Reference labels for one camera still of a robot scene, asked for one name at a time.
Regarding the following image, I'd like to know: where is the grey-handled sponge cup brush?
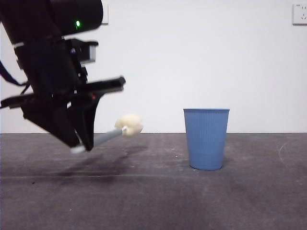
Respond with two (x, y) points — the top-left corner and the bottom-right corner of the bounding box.
(70, 114), (144, 154)

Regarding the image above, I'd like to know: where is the blue ribbed plastic cup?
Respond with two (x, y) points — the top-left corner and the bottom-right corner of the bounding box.
(183, 107), (231, 171)

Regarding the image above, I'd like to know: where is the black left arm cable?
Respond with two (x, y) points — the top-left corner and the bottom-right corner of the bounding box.
(0, 59), (31, 94)

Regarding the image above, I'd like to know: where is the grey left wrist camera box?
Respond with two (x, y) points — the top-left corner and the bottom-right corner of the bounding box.
(69, 38), (99, 64)

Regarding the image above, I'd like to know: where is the white wall socket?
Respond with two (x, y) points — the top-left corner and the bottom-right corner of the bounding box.
(292, 3), (307, 26)
(100, 3), (109, 25)

